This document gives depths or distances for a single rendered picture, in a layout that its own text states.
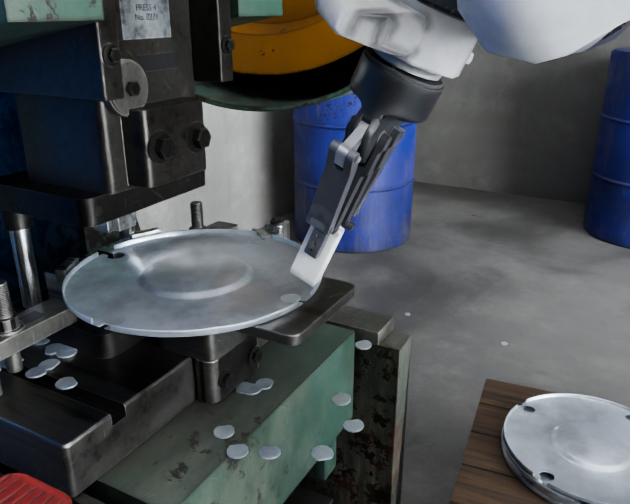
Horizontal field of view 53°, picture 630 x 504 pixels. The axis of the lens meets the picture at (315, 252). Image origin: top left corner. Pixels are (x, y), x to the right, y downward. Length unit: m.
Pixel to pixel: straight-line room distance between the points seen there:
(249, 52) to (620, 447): 0.89
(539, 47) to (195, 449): 0.50
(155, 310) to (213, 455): 0.16
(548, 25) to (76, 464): 0.53
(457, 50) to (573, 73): 3.35
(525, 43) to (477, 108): 3.58
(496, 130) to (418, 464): 2.65
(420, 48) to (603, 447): 0.85
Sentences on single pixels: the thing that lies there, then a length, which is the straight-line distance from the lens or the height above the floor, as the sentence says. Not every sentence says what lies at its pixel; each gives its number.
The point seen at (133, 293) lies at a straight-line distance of 0.71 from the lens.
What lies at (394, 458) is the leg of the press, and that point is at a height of 0.43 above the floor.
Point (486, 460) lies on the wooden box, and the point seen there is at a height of 0.35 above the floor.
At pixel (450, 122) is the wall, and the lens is 4.04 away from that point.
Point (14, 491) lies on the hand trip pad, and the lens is 0.50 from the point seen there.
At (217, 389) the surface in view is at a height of 0.67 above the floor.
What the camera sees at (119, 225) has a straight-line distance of 0.78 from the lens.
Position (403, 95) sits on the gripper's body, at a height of 1.00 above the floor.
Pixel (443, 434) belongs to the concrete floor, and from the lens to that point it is 1.79.
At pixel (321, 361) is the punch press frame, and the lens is 0.82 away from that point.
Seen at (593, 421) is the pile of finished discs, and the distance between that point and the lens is 1.27.
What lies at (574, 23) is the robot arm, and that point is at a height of 1.06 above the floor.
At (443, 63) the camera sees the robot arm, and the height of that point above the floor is 1.03.
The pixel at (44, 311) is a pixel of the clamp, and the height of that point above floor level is 0.75.
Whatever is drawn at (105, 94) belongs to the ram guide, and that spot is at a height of 1.00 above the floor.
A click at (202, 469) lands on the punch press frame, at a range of 0.67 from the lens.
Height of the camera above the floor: 1.07
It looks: 21 degrees down
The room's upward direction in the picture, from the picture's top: straight up
